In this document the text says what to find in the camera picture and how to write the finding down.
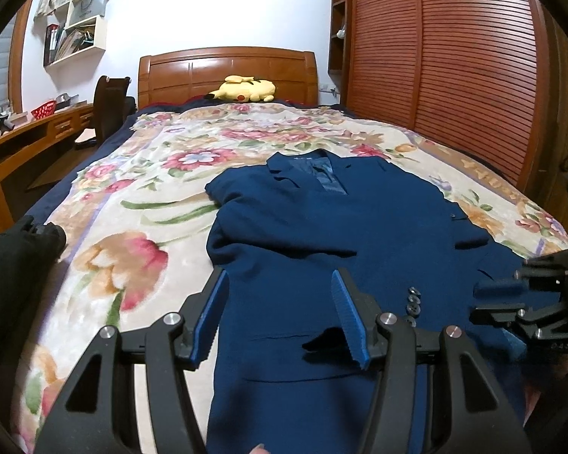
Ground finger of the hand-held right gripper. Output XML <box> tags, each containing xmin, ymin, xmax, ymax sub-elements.
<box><xmin>468</xmin><ymin>300</ymin><xmax>568</xmax><ymax>341</ymax></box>
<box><xmin>473</xmin><ymin>250</ymin><xmax>568</xmax><ymax>297</ymax></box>

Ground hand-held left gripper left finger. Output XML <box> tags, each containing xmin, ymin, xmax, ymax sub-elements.
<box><xmin>37</xmin><ymin>269</ymin><xmax>231</xmax><ymax>454</ymax></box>

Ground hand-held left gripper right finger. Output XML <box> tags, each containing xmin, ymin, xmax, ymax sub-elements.
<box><xmin>330</xmin><ymin>267</ymin><xmax>533</xmax><ymax>454</ymax></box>

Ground blue suit jacket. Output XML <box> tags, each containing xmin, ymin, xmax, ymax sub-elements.
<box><xmin>204</xmin><ymin>150</ymin><xmax>568</xmax><ymax>454</ymax></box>

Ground person's right hand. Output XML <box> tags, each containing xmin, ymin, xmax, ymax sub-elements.
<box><xmin>521</xmin><ymin>352</ymin><xmax>568</xmax><ymax>431</ymax></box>

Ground floral blanket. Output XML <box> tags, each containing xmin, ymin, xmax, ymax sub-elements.
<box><xmin>9</xmin><ymin>103</ymin><xmax>568</xmax><ymax>454</ymax></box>

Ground dark cloth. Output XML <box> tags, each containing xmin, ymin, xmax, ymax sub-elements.
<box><xmin>0</xmin><ymin>215</ymin><xmax>68</xmax><ymax>365</ymax></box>

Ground yellow plush toy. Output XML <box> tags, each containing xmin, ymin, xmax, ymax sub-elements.
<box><xmin>206</xmin><ymin>75</ymin><xmax>276</xmax><ymax>103</ymax></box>

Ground dark wooden chair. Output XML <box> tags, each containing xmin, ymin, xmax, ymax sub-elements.
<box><xmin>75</xmin><ymin>75</ymin><xmax>136</xmax><ymax>149</ymax></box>

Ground wooden louvered wardrobe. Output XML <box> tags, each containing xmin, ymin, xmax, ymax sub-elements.
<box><xmin>328</xmin><ymin>0</ymin><xmax>568</xmax><ymax>232</ymax></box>

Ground wooden bed headboard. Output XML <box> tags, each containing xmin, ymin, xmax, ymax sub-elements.
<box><xmin>138</xmin><ymin>46</ymin><xmax>319</xmax><ymax>109</ymax></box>

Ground red basket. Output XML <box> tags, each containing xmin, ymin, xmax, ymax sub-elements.
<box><xmin>31</xmin><ymin>99</ymin><xmax>58</xmax><ymax>120</ymax></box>

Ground books on shelf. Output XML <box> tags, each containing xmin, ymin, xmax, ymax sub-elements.
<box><xmin>45</xmin><ymin>25</ymin><xmax>96</xmax><ymax>65</ymax></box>

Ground white wall shelf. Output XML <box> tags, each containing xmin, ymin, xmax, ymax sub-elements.
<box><xmin>33</xmin><ymin>0</ymin><xmax>114</xmax><ymax>68</ymax></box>

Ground wooden window frame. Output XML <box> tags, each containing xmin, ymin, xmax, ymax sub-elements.
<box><xmin>7</xmin><ymin>7</ymin><xmax>35</xmax><ymax>114</ymax></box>

